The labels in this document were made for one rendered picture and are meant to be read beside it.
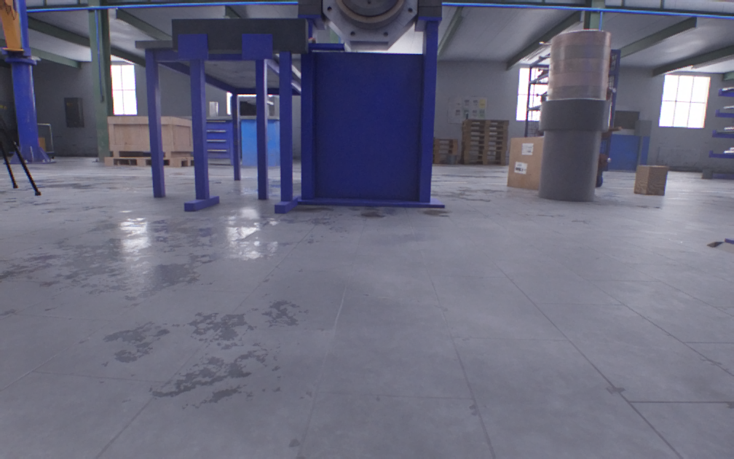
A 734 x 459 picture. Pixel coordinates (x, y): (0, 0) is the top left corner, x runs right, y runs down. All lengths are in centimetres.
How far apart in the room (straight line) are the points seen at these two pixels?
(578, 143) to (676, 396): 239
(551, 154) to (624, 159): 1123
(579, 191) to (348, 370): 252
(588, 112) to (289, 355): 257
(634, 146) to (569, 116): 1144
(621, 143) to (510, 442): 1370
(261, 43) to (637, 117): 1316
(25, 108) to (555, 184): 867
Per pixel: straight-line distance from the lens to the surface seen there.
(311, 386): 52
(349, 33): 223
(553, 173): 292
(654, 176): 404
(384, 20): 213
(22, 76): 941
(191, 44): 210
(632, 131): 1432
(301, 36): 197
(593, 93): 295
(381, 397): 50
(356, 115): 228
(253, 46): 200
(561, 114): 289
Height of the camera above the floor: 28
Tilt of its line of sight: 11 degrees down
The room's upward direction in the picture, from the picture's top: 1 degrees clockwise
